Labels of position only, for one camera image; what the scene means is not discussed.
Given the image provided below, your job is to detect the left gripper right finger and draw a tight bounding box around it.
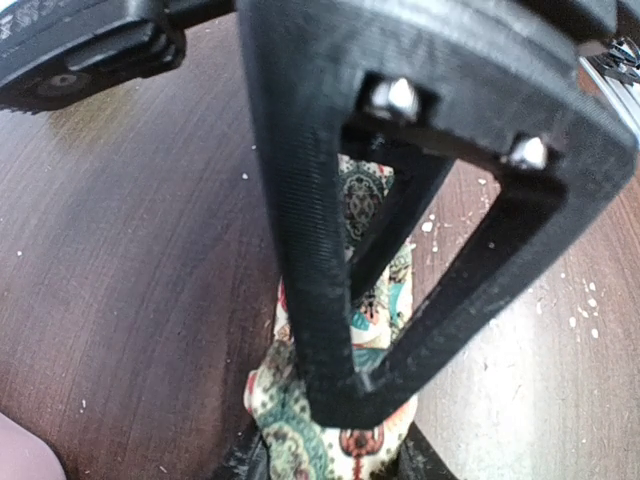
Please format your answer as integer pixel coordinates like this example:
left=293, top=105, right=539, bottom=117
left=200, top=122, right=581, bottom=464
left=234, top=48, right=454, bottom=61
left=396, top=423, right=458, bottom=480

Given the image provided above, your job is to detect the front aluminium rail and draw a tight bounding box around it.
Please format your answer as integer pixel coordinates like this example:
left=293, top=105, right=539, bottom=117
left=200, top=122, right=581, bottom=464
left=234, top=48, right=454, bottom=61
left=579, top=37, right=639, bottom=138

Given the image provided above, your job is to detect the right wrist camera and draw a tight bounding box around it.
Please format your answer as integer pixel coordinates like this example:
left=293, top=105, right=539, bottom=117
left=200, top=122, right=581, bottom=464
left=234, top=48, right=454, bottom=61
left=0, top=0, right=189, bottom=117

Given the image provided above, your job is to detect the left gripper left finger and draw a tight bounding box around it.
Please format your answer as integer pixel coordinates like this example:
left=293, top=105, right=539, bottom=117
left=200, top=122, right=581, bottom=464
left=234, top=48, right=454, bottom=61
left=212, top=429, right=270, bottom=480

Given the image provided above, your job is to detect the pink divided organizer box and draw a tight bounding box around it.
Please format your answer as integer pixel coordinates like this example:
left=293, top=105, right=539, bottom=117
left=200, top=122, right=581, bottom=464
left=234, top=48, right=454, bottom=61
left=1, top=415, right=66, bottom=480

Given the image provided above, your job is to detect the floral paisley tie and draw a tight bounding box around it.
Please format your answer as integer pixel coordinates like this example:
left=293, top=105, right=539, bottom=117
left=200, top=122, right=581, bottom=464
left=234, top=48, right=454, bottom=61
left=243, top=152, right=420, bottom=480

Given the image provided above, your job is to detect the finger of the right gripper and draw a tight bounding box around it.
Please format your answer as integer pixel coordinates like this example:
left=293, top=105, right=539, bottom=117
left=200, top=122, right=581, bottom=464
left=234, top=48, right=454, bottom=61
left=339, top=126, right=455, bottom=305
left=236, top=1, right=638, bottom=429

